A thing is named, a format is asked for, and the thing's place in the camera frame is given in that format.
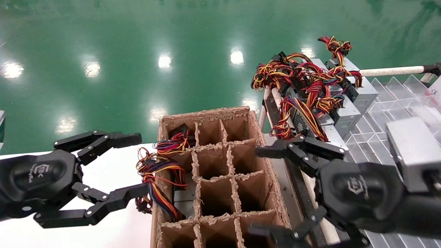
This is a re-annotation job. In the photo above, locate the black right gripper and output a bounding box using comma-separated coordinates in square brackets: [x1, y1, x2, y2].
[248, 135, 441, 248]

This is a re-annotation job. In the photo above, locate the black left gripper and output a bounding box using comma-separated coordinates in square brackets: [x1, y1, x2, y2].
[0, 130, 150, 228]

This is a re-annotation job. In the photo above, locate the power supply with coloured wires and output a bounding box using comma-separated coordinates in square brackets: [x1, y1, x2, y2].
[135, 147, 195, 223]
[251, 51, 331, 93]
[153, 124, 195, 155]
[324, 67, 379, 111]
[303, 77, 362, 138]
[312, 35, 362, 81]
[270, 87, 349, 154]

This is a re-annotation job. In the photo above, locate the white rack pipe under supplies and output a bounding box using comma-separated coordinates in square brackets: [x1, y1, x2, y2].
[271, 88, 345, 247]

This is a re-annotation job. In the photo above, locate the short white rack pipe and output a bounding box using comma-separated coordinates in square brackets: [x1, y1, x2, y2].
[258, 88, 273, 133]

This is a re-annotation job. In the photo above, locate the clear plastic divider tray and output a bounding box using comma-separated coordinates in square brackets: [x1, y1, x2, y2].
[345, 74, 441, 248]

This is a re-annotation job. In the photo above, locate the brown cardboard divider box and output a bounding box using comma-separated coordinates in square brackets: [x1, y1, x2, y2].
[150, 106, 293, 248]

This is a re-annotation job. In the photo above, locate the long white rack pipe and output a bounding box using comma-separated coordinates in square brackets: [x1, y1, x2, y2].
[359, 65, 428, 77]

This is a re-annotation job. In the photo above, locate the black pipe connector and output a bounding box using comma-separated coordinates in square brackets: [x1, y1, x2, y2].
[423, 63, 441, 77]

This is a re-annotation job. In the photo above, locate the grey metal rack rail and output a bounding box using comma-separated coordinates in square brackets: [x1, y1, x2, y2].
[265, 133, 331, 248]

